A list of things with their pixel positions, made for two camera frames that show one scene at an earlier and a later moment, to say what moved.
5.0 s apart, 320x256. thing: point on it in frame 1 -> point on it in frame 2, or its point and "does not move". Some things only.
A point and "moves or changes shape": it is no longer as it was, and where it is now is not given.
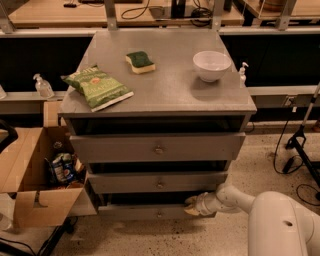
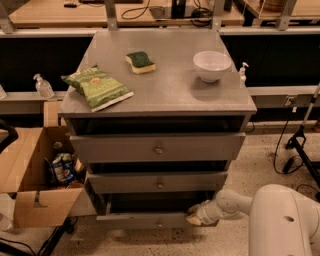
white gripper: (202, 205) -> (205, 212)
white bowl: (211, 65) does not move
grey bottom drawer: (146, 212) moves or changes shape
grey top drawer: (157, 147) does not move
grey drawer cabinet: (175, 136) does not move
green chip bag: (99, 89) does not move
